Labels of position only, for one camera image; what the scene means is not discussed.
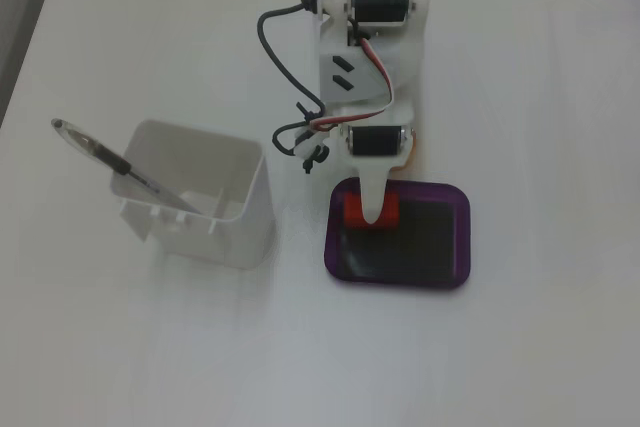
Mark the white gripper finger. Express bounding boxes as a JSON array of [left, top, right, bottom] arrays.
[[357, 166, 392, 226]]

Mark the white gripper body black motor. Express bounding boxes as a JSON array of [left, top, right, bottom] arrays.
[[330, 114, 417, 174]]

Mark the red cube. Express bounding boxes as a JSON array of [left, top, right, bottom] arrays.
[[343, 190, 400, 231]]

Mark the white plastic box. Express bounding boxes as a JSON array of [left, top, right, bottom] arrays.
[[109, 119, 276, 269]]

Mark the yellow tape roll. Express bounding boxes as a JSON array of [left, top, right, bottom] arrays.
[[392, 137, 420, 171]]

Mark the purple metal tray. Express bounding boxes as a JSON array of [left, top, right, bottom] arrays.
[[323, 177, 474, 295]]

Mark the clear ballpoint pen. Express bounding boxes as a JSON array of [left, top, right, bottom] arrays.
[[50, 117, 202, 215]]

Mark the red white servo wire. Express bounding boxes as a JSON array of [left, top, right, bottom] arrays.
[[305, 21, 397, 134]]

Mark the black cable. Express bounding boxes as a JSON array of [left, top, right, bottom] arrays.
[[257, 0, 337, 174]]

